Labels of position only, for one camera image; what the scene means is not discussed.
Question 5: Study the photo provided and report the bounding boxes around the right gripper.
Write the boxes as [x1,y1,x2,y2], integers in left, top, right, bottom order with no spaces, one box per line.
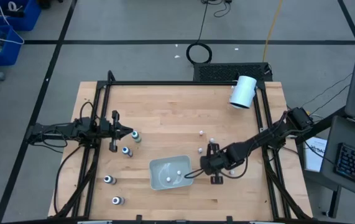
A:
[184,142,229,185]

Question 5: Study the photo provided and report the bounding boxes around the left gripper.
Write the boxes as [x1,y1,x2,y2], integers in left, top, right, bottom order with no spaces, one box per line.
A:
[99,110,134,153]

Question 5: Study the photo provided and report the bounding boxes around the white plastic storage bin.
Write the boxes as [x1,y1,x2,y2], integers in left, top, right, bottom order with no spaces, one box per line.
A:
[149,154,194,191]

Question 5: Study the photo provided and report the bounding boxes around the white cylinder with dark opening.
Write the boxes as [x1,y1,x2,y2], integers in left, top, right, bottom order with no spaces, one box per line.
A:
[228,75,258,110]

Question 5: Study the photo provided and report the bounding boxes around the black perforated computer case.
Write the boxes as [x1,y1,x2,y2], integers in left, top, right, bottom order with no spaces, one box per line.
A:
[193,62,273,83]

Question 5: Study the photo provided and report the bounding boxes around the white printed paper sheet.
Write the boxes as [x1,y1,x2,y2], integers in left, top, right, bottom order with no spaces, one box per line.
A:
[302,136,329,174]

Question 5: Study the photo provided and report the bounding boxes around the blue storage bin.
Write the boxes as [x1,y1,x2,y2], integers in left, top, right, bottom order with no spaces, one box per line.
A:
[0,25,24,68]
[0,0,42,32]

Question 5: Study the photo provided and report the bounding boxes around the coiled black cable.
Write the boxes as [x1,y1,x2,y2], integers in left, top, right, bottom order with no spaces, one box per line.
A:
[185,0,213,65]

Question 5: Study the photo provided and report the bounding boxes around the yellow cable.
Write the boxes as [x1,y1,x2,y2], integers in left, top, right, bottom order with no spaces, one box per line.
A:
[262,0,284,62]

